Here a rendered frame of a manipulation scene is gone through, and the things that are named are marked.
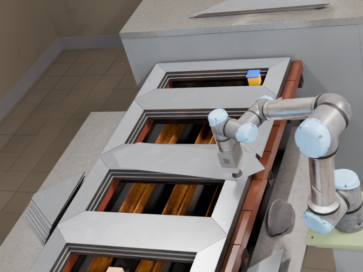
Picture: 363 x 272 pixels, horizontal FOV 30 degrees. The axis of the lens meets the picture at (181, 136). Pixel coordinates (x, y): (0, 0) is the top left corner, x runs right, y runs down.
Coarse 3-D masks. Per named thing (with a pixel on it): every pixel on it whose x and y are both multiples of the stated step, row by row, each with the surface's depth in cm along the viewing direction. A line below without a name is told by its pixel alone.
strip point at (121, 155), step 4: (136, 144) 311; (124, 148) 311; (128, 148) 310; (132, 148) 309; (116, 152) 310; (120, 152) 309; (124, 152) 308; (128, 152) 308; (116, 156) 308; (120, 156) 307; (124, 156) 306; (128, 156) 305; (116, 160) 305; (120, 160) 304; (124, 160) 303; (120, 164) 302
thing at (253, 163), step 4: (252, 156) 283; (248, 160) 282; (252, 160) 281; (256, 160) 280; (248, 164) 280; (252, 164) 279; (256, 164) 278; (244, 168) 278; (248, 168) 277; (252, 168) 277; (256, 168) 276; (244, 172) 276; (248, 172) 276; (252, 172) 275; (240, 176) 275; (244, 176) 274
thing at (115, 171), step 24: (168, 72) 357; (192, 72) 352; (216, 72) 347; (240, 72) 342; (264, 72) 337; (288, 72) 335; (144, 120) 332; (168, 144) 305; (192, 144) 301; (216, 144) 296; (240, 144) 292; (120, 168) 299; (96, 192) 291
